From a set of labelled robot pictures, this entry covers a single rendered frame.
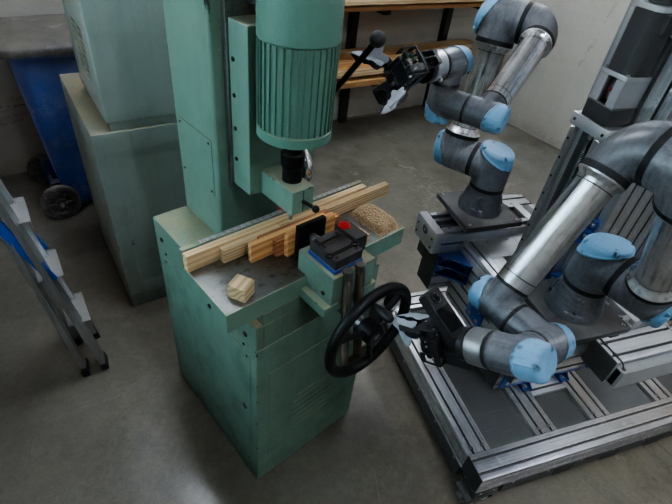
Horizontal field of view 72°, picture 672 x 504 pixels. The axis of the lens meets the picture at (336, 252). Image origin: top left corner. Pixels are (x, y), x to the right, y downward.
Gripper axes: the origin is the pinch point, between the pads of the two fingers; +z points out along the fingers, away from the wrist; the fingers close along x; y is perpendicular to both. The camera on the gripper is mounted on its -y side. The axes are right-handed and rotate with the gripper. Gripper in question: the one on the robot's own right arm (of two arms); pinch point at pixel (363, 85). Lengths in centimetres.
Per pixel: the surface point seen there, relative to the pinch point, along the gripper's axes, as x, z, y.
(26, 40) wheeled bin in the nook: -118, 29, -146
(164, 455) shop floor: 69, 55, -115
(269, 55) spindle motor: -9.7, 20.8, 1.0
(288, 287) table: 33, 25, -28
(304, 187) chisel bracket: 12.8, 11.5, -22.2
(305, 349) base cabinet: 52, 17, -51
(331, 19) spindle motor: -9.1, 11.5, 11.3
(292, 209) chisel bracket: 16.4, 15.5, -25.6
